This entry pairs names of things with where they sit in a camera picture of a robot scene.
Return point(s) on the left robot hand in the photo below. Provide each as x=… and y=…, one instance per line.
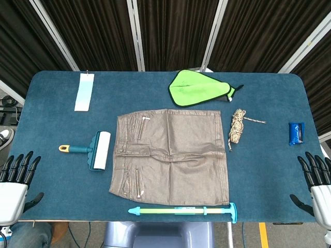
x=13, y=196

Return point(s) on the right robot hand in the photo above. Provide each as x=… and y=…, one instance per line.
x=323, y=199

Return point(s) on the blue and white lint roller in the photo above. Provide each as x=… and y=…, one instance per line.
x=102, y=149

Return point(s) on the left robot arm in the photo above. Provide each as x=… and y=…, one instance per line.
x=3, y=236

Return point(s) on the brown metallic skirt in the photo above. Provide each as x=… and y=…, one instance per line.
x=181, y=155

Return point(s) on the blue jeans leg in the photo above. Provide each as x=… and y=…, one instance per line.
x=28, y=236

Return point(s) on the white sneaker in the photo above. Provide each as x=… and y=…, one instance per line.
x=5, y=138

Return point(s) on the brown shoe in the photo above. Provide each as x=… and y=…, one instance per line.
x=60, y=232

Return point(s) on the blue wrapped packet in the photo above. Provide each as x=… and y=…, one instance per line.
x=296, y=133

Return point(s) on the black floor power strip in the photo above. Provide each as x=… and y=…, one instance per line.
x=9, y=113

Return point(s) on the blue felt table cover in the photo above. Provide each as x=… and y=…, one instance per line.
x=64, y=124

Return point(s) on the dark brown pleated curtain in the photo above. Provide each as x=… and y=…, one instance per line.
x=175, y=33
x=263, y=33
x=20, y=46
x=95, y=33
x=318, y=85

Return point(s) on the light blue paper strip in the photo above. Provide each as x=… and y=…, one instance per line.
x=84, y=93

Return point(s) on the grey-blue robot torso base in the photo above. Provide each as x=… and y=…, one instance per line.
x=155, y=235

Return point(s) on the green and blue syringe pump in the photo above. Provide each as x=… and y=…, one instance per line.
x=168, y=211

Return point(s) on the green cloth with black trim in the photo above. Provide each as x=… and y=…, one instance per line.
x=191, y=87

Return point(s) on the white screen frame post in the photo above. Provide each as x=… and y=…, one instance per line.
x=55, y=36
x=305, y=46
x=10, y=90
x=136, y=36
x=214, y=33

